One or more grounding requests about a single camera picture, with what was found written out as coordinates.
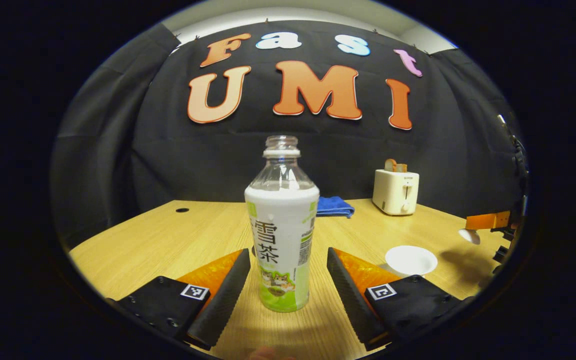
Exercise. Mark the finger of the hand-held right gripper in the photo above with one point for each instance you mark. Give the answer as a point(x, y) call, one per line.
point(488, 220)

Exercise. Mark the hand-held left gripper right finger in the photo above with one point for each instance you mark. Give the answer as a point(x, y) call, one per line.
point(350, 295)

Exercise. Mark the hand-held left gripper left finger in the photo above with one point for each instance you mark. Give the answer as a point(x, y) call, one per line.
point(223, 295)

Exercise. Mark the white teacup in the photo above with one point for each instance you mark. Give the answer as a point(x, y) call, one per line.
point(411, 260)

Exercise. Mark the clear plastic water bottle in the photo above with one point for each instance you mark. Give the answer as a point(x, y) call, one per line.
point(283, 225)

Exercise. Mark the blue towel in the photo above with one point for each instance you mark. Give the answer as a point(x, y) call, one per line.
point(334, 206)

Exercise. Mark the white toaster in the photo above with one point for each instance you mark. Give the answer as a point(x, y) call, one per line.
point(395, 192)

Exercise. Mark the brown toast slice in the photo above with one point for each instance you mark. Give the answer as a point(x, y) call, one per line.
point(390, 165)
point(402, 168)

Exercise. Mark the black backdrop cloth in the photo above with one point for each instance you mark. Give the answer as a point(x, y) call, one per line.
point(168, 150)

